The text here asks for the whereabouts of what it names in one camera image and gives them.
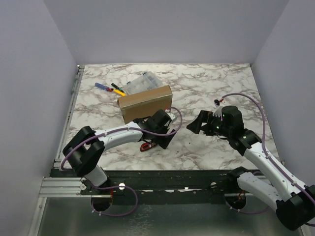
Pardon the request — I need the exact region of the blue handled screwdriver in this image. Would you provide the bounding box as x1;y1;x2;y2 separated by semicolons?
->
95;83;112;92

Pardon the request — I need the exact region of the yellow handled screwdriver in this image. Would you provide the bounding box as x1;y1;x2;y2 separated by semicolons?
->
111;88;126;96

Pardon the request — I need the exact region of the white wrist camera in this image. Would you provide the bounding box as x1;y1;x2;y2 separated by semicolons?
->
165;109;177;123
213;98;223;118

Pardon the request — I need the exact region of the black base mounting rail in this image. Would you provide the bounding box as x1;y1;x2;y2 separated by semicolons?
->
50;168;256;206

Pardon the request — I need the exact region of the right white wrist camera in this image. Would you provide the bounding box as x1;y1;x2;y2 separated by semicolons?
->
213;98;223;118

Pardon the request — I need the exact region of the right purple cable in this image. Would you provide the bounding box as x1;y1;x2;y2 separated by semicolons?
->
221;92;315;227

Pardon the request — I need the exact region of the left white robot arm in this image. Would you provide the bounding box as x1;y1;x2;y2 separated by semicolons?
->
61;110;177;194

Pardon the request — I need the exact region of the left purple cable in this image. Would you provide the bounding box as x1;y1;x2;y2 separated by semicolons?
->
60;106;183;217

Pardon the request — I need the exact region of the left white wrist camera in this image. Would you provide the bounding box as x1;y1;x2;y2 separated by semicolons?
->
165;109;177;123

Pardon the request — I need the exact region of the purple cable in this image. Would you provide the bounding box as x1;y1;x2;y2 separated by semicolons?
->
221;92;315;227
60;106;183;217

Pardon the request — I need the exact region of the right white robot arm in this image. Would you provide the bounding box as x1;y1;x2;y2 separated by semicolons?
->
187;106;315;231

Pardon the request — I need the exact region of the clear plastic organizer box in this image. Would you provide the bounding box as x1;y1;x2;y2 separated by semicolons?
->
123;72;164;95

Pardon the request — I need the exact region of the brown cardboard express box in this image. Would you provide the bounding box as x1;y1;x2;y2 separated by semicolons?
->
117;86;173;124

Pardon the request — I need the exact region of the red black utility knife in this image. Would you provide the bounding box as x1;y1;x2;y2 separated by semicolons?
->
140;141;157;152

